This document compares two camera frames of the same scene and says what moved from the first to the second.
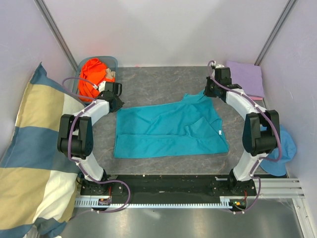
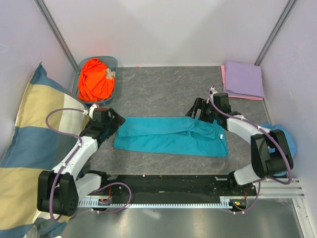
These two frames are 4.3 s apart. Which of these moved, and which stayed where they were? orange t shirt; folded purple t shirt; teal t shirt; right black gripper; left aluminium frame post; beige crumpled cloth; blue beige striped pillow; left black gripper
Moved: teal t shirt; right black gripper; left black gripper
Stayed: left aluminium frame post; beige crumpled cloth; orange t shirt; folded purple t shirt; blue beige striped pillow
